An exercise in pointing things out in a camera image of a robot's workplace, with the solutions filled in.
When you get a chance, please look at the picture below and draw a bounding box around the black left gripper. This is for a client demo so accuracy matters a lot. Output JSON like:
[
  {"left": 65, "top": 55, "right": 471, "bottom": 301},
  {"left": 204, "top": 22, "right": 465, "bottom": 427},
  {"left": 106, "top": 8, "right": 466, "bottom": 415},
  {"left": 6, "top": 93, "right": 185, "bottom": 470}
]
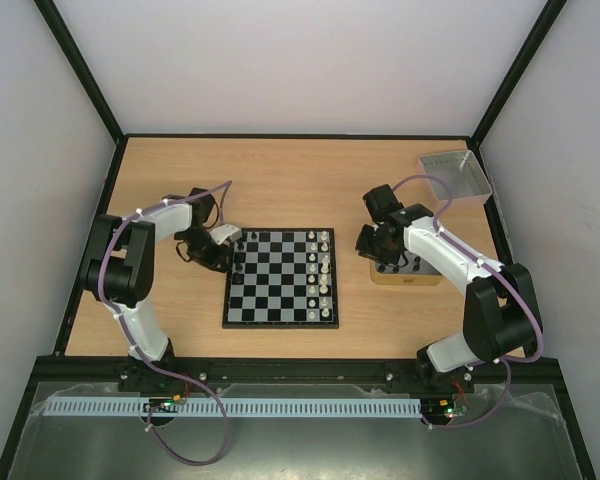
[{"left": 179, "top": 229, "right": 232, "bottom": 273}]

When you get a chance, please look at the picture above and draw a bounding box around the gold metal tin tray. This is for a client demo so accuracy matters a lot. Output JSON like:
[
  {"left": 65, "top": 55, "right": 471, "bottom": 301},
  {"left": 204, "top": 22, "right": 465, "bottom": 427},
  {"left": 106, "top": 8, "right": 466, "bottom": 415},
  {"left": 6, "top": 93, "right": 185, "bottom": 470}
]
[{"left": 369, "top": 252, "right": 443, "bottom": 287}]

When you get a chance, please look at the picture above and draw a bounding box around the black white chess board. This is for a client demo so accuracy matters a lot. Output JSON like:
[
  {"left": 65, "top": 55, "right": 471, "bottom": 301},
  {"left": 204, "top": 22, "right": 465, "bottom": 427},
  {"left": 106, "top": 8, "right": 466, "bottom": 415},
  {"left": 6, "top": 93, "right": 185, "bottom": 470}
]
[{"left": 222, "top": 227, "right": 339, "bottom": 329}]

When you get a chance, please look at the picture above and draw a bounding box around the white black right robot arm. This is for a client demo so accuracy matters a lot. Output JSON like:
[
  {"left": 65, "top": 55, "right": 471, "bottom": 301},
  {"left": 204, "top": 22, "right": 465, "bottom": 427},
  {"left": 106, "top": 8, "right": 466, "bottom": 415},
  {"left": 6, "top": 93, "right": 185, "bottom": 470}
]
[{"left": 356, "top": 184, "right": 544, "bottom": 392}]

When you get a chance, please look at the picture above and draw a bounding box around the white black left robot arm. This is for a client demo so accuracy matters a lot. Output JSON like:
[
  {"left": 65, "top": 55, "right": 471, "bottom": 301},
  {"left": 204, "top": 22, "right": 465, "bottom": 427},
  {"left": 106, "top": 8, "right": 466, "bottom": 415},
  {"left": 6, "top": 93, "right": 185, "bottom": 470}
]
[{"left": 79, "top": 182, "right": 242, "bottom": 363}]

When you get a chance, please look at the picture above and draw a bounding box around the black chess king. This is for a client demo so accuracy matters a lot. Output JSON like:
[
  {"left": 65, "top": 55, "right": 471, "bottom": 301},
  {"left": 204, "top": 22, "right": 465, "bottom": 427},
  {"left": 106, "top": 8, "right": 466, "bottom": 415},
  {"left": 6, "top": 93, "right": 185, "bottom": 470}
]
[{"left": 232, "top": 273, "right": 244, "bottom": 285}]

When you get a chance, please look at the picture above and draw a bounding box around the white chess piece row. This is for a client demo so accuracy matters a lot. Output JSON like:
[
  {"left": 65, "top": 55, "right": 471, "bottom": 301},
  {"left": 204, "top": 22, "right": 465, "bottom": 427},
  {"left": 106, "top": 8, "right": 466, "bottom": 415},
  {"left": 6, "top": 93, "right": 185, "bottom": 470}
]
[{"left": 306, "top": 230, "right": 333, "bottom": 323}]

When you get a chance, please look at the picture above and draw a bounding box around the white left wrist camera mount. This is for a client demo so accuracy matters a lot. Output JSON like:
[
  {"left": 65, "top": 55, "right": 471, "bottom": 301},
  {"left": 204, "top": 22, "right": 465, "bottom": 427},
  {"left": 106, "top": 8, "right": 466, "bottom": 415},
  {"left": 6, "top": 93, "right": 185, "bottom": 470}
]
[{"left": 210, "top": 224, "right": 242, "bottom": 245}]

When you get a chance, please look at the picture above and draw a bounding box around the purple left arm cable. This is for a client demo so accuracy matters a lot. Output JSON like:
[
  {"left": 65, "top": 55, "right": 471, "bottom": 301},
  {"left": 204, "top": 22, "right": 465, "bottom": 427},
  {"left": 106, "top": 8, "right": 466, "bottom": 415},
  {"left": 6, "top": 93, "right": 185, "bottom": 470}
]
[{"left": 95, "top": 179, "right": 234, "bottom": 466}]

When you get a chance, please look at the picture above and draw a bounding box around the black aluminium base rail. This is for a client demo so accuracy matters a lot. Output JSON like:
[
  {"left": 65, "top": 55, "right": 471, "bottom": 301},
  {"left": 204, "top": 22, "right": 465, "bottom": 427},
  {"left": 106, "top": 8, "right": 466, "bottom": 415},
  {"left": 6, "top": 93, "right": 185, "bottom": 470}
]
[{"left": 29, "top": 355, "right": 566, "bottom": 394}]

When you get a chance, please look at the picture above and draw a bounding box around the white slotted cable duct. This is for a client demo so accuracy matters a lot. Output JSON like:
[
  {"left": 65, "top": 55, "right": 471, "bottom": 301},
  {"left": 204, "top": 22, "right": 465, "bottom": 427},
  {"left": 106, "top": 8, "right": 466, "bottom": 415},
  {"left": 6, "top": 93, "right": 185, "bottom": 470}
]
[{"left": 43, "top": 397, "right": 421, "bottom": 419}]

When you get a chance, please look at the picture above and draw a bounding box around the black frame post left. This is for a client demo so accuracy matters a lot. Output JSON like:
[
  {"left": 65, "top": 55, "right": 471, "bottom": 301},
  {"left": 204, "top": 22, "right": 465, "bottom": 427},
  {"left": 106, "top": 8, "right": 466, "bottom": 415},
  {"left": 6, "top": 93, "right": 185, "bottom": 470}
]
[{"left": 34, "top": 0, "right": 125, "bottom": 144}]

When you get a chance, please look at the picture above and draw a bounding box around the black frame post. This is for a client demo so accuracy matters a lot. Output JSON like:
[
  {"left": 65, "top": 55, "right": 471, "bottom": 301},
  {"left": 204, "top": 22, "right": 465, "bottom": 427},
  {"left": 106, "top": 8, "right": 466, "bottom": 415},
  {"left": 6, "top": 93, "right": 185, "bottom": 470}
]
[
  {"left": 468, "top": 0, "right": 567, "bottom": 147},
  {"left": 34, "top": 0, "right": 125, "bottom": 144}
]

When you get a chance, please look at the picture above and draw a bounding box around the black frame post right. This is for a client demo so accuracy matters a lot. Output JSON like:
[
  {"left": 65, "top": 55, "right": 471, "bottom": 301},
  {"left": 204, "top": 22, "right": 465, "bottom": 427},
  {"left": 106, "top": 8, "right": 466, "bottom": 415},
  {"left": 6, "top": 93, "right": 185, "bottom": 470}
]
[{"left": 468, "top": 0, "right": 567, "bottom": 147}]

